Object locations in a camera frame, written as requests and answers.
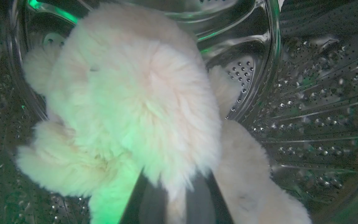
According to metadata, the white fluffy plush toy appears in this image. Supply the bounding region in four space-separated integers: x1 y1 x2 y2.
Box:
15 2 312 224

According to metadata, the stainless steel washing machine drum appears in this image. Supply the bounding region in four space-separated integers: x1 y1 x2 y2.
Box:
0 0 358 224

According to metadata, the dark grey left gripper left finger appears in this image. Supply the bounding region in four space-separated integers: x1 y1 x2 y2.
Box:
119 170 169 224

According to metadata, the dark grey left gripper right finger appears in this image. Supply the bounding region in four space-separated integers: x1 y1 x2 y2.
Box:
186 172 235 224

